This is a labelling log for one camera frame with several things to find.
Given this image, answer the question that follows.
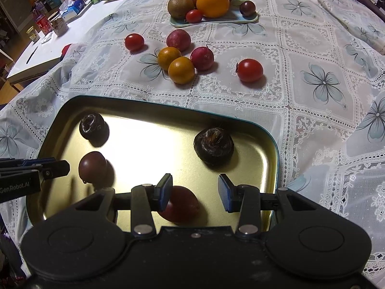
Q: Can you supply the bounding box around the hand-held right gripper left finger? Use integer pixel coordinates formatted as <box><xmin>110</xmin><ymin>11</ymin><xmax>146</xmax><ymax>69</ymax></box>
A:
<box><xmin>75</xmin><ymin>173</ymin><xmax>174</xmax><ymax>236</ymax></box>

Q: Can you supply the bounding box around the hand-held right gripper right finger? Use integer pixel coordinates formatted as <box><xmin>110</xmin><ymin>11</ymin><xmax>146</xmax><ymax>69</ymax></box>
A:
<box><xmin>218</xmin><ymin>173</ymin><xmax>320</xmax><ymax>236</ymax></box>

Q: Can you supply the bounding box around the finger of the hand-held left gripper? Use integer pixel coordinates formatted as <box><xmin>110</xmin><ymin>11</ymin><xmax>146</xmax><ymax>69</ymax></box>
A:
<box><xmin>0</xmin><ymin>160</ymin><xmax>71</xmax><ymax>180</ymax></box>
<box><xmin>0</xmin><ymin>157</ymin><xmax>58</xmax><ymax>170</ymax></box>

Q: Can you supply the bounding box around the dark red plum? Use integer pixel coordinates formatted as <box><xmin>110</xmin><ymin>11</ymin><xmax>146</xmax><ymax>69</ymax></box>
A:
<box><xmin>158</xmin><ymin>186</ymin><xmax>199</xmax><ymax>224</ymax></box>

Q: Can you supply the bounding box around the gold metal tray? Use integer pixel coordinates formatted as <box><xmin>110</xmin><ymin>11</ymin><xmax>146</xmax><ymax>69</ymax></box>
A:
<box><xmin>26</xmin><ymin>95</ymin><xmax>282</xmax><ymax>226</ymax></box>

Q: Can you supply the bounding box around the dark purple plum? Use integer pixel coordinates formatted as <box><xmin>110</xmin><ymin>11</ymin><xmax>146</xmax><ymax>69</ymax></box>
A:
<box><xmin>78</xmin><ymin>151</ymin><xmax>108</xmax><ymax>184</ymax></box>
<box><xmin>239</xmin><ymin>0</ymin><xmax>256</xmax><ymax>17</ymax></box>

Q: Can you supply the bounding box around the large dark water chestnut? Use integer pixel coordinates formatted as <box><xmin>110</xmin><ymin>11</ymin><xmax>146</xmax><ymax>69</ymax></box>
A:
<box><xmin>193</xmin><ymin>127</ymin><xmax>235</xmax><ymax>167</ymax></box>

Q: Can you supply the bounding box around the small dark water chestnut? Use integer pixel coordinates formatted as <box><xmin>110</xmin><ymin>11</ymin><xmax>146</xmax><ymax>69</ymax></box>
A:
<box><xmin>79</xmin><ymin>112</ymin><xmax>107</xmax><ymax>140</ymax></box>

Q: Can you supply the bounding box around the white side table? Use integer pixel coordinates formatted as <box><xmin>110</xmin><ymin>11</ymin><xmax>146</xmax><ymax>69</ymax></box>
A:
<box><xmin>6</xmin><ymin>0</ymin><xmax>127</xmax><ymax>85</ymax></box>

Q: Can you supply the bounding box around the small orange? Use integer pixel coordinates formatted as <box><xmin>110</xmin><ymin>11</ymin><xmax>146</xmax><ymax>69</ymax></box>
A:
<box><xmin>168</xmin><ymin>57</ymin><xmax>196</xmax><ymax>85</ymax></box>
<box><xmin>157</xmin><ymin>47</ymin><xmax>182</xmax><ymax>71</ymax></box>

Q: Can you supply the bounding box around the red cherry tomato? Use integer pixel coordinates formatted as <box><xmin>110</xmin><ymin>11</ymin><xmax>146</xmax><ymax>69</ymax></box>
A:
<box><xmin>236</xmin><ymin>59</ymin><xmax>264</xmax><ymax>83</ymax></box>
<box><xmin>124</xmin><ymin>33</ymin><xmax>145</xmax><ymax>52</ymax></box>
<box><xmin>186</xmin><ymin>9</ymin><xmax>203</xmax><ymax>24</ymax></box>

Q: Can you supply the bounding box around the small glass jar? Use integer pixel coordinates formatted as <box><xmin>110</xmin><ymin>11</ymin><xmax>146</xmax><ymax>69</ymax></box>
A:
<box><xmin>26</xmin><ymin>26</ymin><xmax>40</xmax><ymax>43</ymax></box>

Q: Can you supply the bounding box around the red can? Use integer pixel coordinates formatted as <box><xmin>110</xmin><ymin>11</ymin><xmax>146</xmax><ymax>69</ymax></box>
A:
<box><xmin>35</xmin><ymin>15</ymin><xmax>52</xmax><ymax>35</ymax></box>

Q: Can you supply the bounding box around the red radish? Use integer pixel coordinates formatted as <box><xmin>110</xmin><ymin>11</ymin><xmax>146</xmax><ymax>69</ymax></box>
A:
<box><xmin>190</xmin><ymin>46</ymin><xmax>215</xmax><ymax>71</ymax></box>
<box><xmin>166</xmin><ymin>29</ymin><xmax>192</xmax><ymax>52</ymax></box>

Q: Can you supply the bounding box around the blue tissue box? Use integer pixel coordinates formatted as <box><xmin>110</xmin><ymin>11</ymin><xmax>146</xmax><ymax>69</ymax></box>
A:
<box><xmin>59</xmin><ymin>0</ymin><xmax>86</xmax><ymax>17</ymax></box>

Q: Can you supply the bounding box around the light green plate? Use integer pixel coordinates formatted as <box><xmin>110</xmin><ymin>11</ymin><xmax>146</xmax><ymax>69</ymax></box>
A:
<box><xmin>169</xmin><ymin>0</ymin><xmax>260</xmax><ymax>27</ymax></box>

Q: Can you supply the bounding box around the brown kiwi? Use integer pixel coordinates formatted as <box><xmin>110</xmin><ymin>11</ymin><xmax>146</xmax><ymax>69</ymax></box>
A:
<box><xmin>167</xmin><ymin>0</ymin><xmax>195</xmax><ymax>19</ymax></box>

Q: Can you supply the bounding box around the large orange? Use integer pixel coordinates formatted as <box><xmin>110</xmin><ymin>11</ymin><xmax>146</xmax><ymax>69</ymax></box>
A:
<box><xmin>196</xmin><ymin>0</ymin><xmax>231</xmax><ymax>19</ymax></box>

